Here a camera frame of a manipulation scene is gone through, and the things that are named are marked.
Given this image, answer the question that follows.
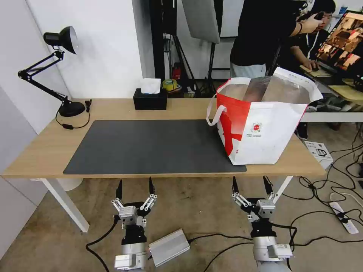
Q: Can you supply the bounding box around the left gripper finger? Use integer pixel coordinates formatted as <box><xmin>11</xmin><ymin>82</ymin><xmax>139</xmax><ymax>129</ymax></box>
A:
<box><xmin>140</xmin><ymin>177</ymin><xmax>158</xmax><ymax>212</ymax></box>
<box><xmin>111</xmin><ymin>179</ymin><xmax>125</xmax><ymax>212</ymax></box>

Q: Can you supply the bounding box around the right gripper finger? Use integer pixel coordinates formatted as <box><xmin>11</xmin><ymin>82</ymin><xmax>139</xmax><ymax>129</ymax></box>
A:
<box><xmin>263</xmin><ymin>176</ymin><xmax>278</xmax><ymax>204</ymax></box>
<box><xmin>231</xmin><ymin>176</ymin><xmax>256</xmax><ymax>213</ymax></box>

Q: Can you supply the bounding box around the red white takeout bag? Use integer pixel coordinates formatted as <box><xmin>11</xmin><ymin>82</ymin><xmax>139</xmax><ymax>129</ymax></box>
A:
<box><xmin>206</xmin><ymin>66</ymin><xmax>324</xmax><ymax>166</ymax></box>

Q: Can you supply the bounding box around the white table leg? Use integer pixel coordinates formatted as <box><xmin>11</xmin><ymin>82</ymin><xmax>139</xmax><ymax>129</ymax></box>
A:
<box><xmin>42</xmin><ymin>178</ymin><xmax>90</xmax><ymax>233</ymax></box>
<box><xmin>273</xmin><ymin>176</ymin><xmax>294</xmax><ymax>205</ymax></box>

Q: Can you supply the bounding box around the silver aluminium box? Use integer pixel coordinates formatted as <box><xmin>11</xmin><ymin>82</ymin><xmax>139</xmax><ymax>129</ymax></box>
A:
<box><xmin>147</xmin><ymin>229</ymin><xmax>190</xmax><ymax>268</ymax></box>

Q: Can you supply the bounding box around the dark grey desk mat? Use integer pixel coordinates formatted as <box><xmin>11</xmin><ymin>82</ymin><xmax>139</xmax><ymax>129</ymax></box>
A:
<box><xmin>62</xmin><ymin>119</ymin><xmax>248</xmax><ymax>175</ymax></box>

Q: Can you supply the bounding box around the white round bin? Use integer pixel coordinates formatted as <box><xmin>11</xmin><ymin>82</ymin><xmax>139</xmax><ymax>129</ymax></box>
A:
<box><xmin>57</xmin><ymin>178</ymin><xmax>83</xmax><ymax>191</ymax></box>

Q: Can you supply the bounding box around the white printed carton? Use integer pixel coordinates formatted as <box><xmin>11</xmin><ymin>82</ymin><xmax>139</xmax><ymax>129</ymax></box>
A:
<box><xmin>306</xmin><ymin>140</ymin><xmax>333</xmax><ymax>170</ymax></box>

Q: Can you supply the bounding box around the white power strip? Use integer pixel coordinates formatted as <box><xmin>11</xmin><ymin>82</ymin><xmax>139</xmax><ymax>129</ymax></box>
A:
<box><xmin>330</xmin><ymin>192</ymin><xmax>360</xmax><ymax>235</ymax></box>

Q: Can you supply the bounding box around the black tissue box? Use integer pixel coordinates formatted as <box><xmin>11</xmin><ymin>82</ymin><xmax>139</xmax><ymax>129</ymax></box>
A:
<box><xmin>133</xmin><ymin>88</ymin><xmax>168</xmax><ymax>111</ymax></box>

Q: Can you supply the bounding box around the black desk lamp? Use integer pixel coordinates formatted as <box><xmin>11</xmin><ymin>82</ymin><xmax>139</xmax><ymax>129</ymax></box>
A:
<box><xmin>17</xmin><ymin>26</ymin><xmax>87</xmax><ymax>117</ymax></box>

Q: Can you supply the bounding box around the white tissue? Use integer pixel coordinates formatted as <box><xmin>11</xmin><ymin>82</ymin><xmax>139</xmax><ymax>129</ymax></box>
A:
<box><xmin>140</xmin><ymin>78</ymin><xmax>162</xmax><ymax>95</ymax></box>

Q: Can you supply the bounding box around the yellow green tape roll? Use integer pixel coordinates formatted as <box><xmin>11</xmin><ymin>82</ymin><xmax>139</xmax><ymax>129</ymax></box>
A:
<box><xmin>162</xmin><ymin>79</ymin><xmax>182</xmax><ymax>93</ymax></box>

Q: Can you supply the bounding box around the pale wooden side desk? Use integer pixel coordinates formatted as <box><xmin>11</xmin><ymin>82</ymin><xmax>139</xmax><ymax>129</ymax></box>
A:
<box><xmin>299</xmin><ymin>64</ymin><xmax>363</xmax><ymax>123</ymax></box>

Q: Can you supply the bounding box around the black tripod stand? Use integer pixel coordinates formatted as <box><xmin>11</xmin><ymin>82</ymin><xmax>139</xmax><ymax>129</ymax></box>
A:
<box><xmin>169</xmin><ymin>34</ymin><xmax>217</xmax><ymax>98</ymax></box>

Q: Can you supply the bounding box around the black keyboard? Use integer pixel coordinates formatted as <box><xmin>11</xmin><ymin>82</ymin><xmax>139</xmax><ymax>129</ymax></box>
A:
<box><xmin>318</xmin><ymin>62</ymin><xmax>338</xmax><ymax>74</ymax></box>

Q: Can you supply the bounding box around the seated person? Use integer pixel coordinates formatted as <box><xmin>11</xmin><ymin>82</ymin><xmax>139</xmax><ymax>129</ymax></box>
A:
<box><xmin>289</xmin><ymin>0</ymin><xmax>337</xmax><ymax>72</ymax></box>

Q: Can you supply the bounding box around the standing person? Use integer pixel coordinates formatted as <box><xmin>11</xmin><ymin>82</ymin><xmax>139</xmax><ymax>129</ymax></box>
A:
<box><xmin>229</xmin><ymin>0</ymin><xmax>324</xmax><ymax>80</ymax></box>

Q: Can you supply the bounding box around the computer monitor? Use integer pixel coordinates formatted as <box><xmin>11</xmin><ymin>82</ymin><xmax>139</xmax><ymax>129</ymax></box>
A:
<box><xmin>316</xmin><ymin>10</ymin><xmax>363</xmax><ymax>79</ymax></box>

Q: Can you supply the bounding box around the grey softbox panel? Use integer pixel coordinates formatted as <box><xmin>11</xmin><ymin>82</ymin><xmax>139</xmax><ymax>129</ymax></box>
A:
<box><xmin>180</xmin><ymin>0</ymin><xmax>222</xmax><ymax>44</ymax></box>

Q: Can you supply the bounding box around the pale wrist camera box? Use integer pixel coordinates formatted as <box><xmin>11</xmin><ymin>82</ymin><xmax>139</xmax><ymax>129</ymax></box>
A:
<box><xmin>118</xmin><ymin>206</ymin><xmax>138</xmax><ymax>226</ymax></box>
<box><xmin>256</xmin><ymin>199</ymin><xmax>276</xmax><ymax>219</ymax></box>

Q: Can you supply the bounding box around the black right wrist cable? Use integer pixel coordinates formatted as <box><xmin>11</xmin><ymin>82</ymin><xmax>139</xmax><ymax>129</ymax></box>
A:
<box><xmin>271</xmin><ymin>224</ymin><xmax>298</xmax><ymax>272</ymax></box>

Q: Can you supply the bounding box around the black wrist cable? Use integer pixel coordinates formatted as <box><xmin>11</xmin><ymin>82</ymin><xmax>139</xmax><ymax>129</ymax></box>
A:
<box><xmin>271</xmin><ymin>224</ymin><xmax>298</xmax><ymax>272</ymax></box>
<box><xmin>85</xmin><ymin>215</ymin><xmax>125</xmax><ymax>272</ymax></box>

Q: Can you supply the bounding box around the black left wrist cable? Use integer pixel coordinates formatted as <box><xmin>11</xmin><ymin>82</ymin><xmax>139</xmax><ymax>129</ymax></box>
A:
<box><xmin>85</xmin><ymin>215</ymin><xmax>125</xmax><ymax>272</ymax></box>

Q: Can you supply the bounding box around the black cable from silver box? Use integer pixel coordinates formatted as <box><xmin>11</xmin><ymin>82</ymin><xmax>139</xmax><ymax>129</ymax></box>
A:
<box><xmin>187</xmin><ymin>233</ymin><xmax>253</xmax><ymax>272</ymax></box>

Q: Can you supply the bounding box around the black floor cable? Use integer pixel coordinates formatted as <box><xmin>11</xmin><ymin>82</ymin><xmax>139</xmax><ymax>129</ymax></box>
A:
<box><xmin>289</xmin><ymin>122</ymin><xmax>363</xmax><ymax>247</ymax></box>

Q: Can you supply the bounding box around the black lamp cord with switch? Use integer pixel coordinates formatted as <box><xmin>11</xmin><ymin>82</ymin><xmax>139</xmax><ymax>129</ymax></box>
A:
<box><xmin>55</xmin><ymin>109</ymin><xmax>91</xmax><ymax>131</ymax></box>

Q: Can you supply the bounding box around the black metal frame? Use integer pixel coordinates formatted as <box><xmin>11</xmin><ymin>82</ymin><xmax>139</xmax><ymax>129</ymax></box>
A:
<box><xmin>149</xmin><ymin>0</ymin><xmax>178</xmax><ymax>99</ymax></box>

